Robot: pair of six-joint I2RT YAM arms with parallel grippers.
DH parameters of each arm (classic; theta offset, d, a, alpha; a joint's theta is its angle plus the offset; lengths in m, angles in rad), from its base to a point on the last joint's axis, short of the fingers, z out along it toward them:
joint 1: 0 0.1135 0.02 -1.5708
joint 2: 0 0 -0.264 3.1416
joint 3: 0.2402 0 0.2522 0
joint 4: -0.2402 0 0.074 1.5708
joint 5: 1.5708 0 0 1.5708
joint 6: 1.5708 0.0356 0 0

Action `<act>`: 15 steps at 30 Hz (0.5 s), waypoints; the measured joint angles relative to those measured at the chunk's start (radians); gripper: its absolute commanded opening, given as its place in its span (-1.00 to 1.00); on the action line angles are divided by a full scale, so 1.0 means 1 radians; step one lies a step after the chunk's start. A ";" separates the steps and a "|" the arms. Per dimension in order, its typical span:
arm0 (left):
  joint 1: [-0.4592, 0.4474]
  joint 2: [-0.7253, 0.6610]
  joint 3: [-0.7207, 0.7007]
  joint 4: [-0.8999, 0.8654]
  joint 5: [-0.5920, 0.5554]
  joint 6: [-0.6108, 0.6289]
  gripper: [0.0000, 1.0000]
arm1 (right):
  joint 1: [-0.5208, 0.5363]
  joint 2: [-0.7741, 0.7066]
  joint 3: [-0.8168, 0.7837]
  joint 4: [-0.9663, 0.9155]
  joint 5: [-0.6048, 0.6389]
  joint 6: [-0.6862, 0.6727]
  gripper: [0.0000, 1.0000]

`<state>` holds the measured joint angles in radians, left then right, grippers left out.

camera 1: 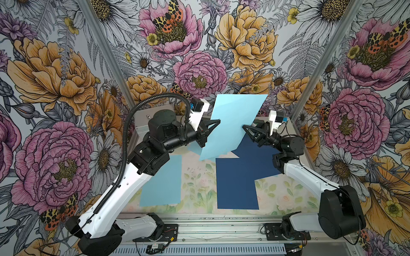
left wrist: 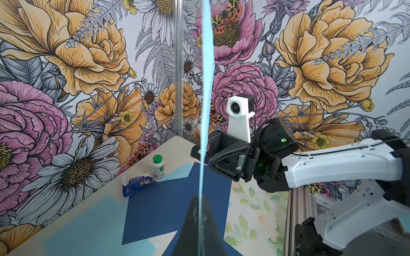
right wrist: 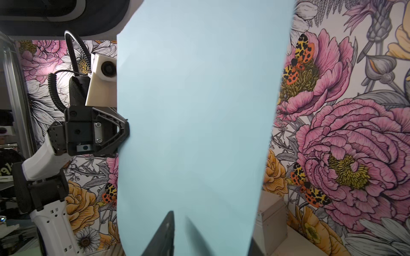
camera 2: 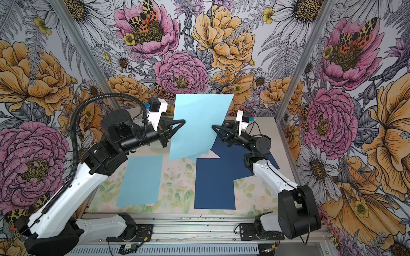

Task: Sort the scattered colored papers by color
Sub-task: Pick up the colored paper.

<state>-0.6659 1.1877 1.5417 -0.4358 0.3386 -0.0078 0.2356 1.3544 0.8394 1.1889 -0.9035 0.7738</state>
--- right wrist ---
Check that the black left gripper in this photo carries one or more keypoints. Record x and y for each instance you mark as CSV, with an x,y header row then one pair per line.
x,y
98,131

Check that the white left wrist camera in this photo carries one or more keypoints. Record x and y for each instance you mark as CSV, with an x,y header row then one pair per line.
x,y
102,90

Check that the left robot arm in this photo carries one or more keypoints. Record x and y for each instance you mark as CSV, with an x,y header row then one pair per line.
x,y
40,184

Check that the light blue paper sheet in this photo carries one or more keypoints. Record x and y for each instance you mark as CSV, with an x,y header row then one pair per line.
x,y
198,82

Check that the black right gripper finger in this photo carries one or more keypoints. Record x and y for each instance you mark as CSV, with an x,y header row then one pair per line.
x,y
162,243

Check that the silver aluminium case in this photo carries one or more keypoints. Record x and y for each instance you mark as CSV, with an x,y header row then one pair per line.
x,y
271,223

